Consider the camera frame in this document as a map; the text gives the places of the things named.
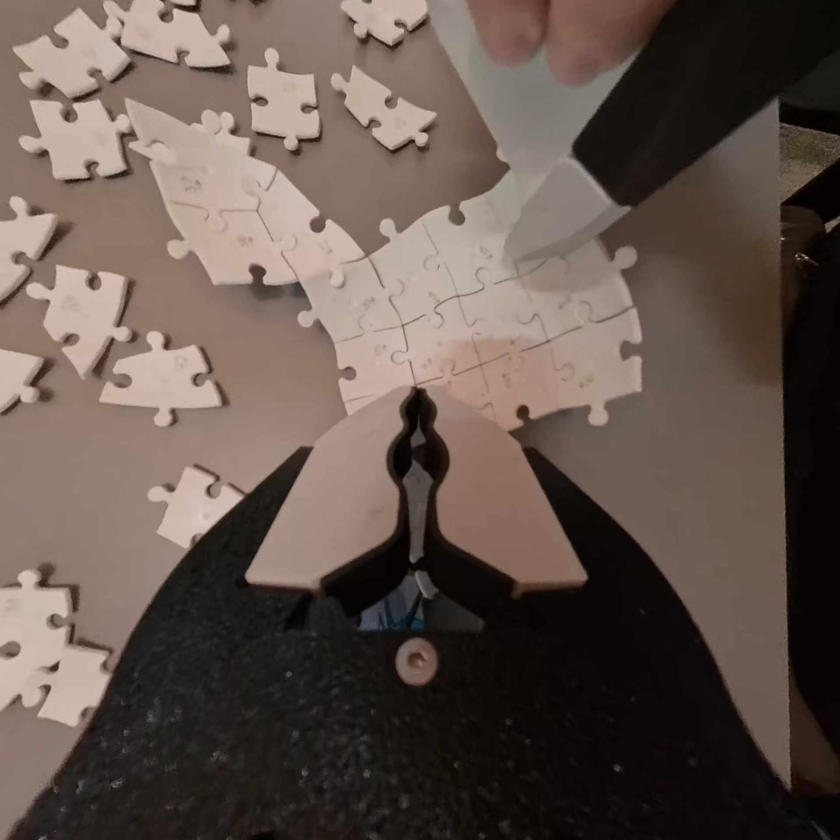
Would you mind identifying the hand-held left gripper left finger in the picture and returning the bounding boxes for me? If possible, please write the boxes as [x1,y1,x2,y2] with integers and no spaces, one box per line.
[244,387,421,605]

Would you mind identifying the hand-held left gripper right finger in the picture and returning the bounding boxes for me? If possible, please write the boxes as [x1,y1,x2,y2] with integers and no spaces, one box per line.
[417,387,589,599]

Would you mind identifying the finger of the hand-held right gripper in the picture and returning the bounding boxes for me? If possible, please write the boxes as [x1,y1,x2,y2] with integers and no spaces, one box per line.
[504,156,634,263]
[427,0,578,198]

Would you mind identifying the single white puzzle piece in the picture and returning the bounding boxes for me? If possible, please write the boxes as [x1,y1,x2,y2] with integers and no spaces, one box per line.
[402,456,437,599]

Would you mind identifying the assembled curved puzzle ball section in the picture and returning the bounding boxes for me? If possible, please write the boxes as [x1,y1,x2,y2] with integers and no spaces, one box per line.
[125,98,644,427]

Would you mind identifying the white puzzle pieces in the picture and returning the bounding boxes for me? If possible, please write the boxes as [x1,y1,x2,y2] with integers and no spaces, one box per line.
[0,0,437,729]

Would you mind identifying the person's right hand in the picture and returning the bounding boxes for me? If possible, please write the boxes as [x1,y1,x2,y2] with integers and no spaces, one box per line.
[469,0,680,86]

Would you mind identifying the person's dark clothing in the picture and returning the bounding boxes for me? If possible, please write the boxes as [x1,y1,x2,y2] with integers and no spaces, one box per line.
[784,282,840,756]

